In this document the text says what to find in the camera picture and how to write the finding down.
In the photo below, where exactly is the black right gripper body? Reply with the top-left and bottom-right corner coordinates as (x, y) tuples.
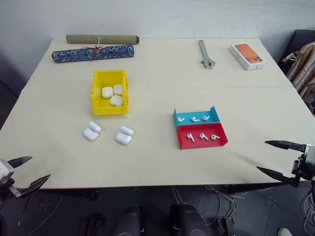
(291, 152), (307, 179)

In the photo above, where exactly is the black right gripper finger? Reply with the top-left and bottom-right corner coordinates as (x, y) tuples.
(264, 140), (306, 153)
(256, 166), (301, 188)

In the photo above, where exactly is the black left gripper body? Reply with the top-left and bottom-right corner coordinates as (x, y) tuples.
(0, 177), (23, 200)

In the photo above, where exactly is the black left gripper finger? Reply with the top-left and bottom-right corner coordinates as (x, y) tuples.
(20, 174), (51, 199)
(6, 156), (33, 169)

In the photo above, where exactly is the white orange phone box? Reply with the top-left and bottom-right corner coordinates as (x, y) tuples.
(229, 43), (268, 71)

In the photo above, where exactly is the yellow plastic bin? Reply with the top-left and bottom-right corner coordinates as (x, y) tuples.
(90, 69), (130, 116)

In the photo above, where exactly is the teal plastic tray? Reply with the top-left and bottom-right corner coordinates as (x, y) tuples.
(173, 106), (221, 128)

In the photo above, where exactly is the red plastic tray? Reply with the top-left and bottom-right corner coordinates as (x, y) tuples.
(177, 122), (229, 150)

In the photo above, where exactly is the dark rounded shape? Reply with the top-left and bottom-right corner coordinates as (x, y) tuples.
(170, 203), (206, 236)
(113, 206), (143, 236)

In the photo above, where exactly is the dark upholstered chair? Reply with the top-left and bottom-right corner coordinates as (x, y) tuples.
(277, 29), (315, 74)

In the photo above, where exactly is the blue patterned rolled scroll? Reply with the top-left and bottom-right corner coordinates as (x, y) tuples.
(51, 44), (135, 64)

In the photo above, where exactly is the silver adjustable wrench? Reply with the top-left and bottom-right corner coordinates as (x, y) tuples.
(197, 39), (217, 70)

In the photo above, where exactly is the beige rolled scroll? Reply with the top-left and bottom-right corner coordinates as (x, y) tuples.
(65, 34), (140, 45)

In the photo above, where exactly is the black table frame bar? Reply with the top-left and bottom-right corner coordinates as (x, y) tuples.
(36, 188), (98, 200)
(216, 182), (280, 195)

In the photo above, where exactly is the white floor cable bundle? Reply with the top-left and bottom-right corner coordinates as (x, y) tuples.
(205, 184), (279, 226)

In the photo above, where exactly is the brown scroll tie cord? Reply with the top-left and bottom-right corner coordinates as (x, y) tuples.
(83, 35), (105, 59)

